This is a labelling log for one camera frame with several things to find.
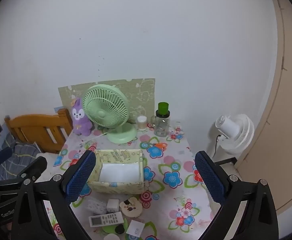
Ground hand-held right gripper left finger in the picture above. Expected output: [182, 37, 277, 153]
[11, 150, 97, 240]

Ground beige wooden door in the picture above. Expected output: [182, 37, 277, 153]
[236, 0, 292, 215]

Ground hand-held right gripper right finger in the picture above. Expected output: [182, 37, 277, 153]
[194, 150, 279, 240]

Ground white remote control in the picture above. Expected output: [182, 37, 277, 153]
[89, 211, 124, 228]

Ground clear cotton swab container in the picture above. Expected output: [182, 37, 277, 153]
[137, 115, 147, 131]

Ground black fan power cable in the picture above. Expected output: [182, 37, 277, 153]
[212, 134, 223, 158]

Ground beige bear-shaped case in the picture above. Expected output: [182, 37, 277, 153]
[119, 196, 143, 218]

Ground beige cartoon printed board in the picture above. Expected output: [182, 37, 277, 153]
[58, 78, 156, 125]

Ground white charger plug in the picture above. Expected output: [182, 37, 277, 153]
[126, 219, 144, 236]

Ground yellow printed fabric storage box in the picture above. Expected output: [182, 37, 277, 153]
[87, 149, 145, 194]

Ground white cable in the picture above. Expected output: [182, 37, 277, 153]
[86, 197, 108, 215]

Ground glass jar with green lid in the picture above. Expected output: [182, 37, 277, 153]
[150, 102, 171, 137]

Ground white fan power cord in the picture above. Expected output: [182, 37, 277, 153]
[85, 130, 111, 143]

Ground orange handled scissors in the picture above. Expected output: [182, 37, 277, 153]
[146, 141, 167, 151]

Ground green oval case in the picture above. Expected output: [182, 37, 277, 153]
[102, 220, 129, 234]

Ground grey plaid pillow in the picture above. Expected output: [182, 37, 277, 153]
[0, 132, 42, 180]

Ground purple plush toy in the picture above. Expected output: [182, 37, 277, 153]
[70, 98, 94, 137]

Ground white cube power adapter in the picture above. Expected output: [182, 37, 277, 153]
[106, 198, 120, 213]

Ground white standing fan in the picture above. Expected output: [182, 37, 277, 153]
[207, 114, 255, 159]

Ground green desk fan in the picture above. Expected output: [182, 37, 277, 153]
[83, 84, 138, 144]

